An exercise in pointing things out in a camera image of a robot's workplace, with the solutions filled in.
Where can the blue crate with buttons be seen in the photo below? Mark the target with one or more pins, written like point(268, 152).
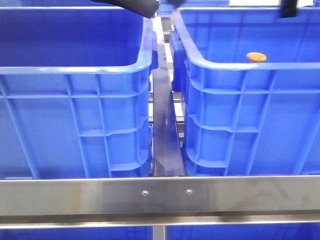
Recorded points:
point(74, 92)

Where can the lower blue crate right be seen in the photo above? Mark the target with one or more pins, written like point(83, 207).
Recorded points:
point(268, 231)

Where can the steel divider bar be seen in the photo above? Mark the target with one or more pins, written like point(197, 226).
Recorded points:
point(167, 157)

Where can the lower blue crate left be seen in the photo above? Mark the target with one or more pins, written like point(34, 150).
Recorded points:
point(93, 233)

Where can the steel front rail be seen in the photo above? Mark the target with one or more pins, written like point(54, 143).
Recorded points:
point(155, 201)

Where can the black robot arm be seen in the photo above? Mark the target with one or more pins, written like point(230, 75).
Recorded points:
point(145, 8)
point(288, 8)

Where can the far blue crate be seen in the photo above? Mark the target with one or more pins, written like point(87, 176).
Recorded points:
point(165, 8)

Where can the yellow push button raised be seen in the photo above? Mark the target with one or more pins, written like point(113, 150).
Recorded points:
point(256, 57)

